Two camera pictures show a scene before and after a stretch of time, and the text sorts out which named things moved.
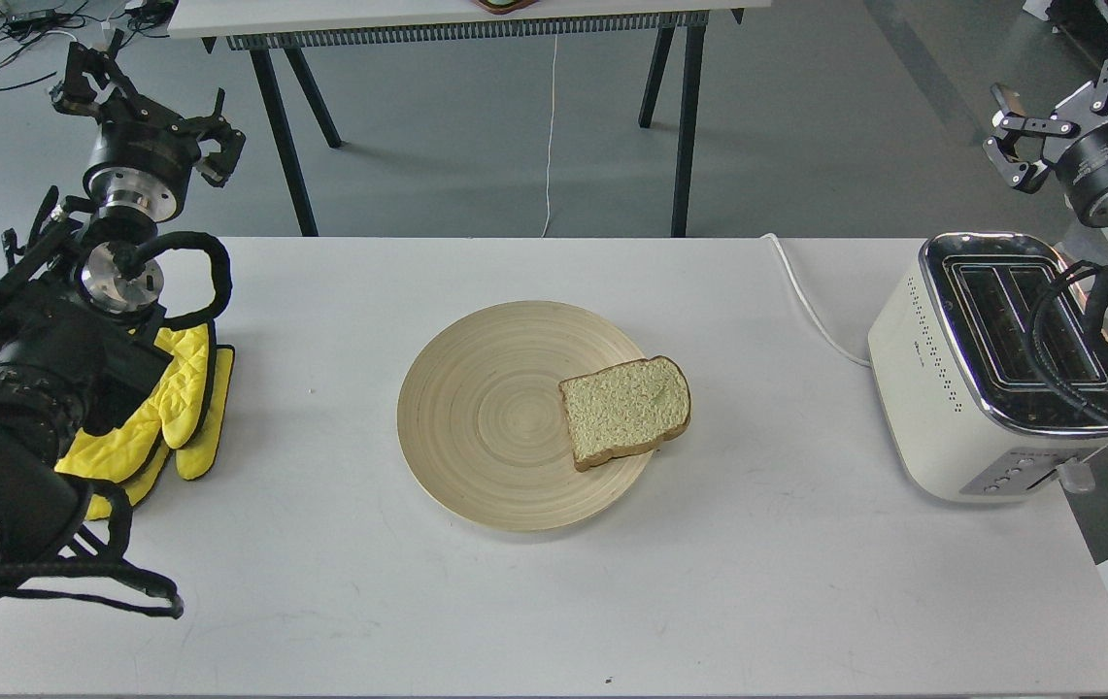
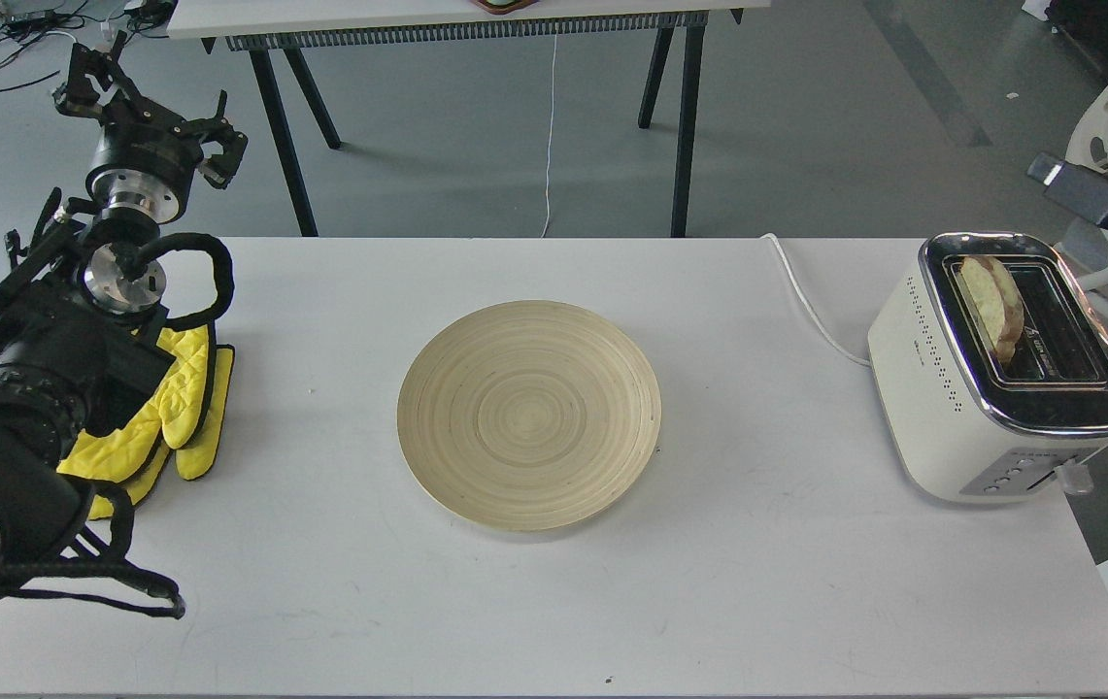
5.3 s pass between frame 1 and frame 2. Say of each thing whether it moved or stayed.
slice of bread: moved
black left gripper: stayed
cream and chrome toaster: stayed
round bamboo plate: stayed
